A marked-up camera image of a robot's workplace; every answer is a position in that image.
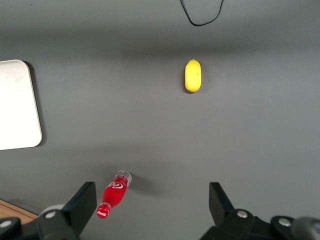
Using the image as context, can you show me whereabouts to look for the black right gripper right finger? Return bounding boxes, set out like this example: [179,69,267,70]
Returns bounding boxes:
[199,181,320,240]

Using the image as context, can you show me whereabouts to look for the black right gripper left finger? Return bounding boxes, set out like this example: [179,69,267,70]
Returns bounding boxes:
[0,181,97,240]

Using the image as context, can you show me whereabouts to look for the white tray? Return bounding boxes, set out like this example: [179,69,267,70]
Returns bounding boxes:
[0,59,43,151]

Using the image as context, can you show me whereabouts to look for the red cola bottle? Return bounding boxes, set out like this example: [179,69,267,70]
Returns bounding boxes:
[96,170,133,220]

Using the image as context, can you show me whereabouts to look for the yellow lemon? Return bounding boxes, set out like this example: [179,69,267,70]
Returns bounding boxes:
[184,58,202,93]

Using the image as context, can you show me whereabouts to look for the black cable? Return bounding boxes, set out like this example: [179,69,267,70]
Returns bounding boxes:
[179,0,225,27]

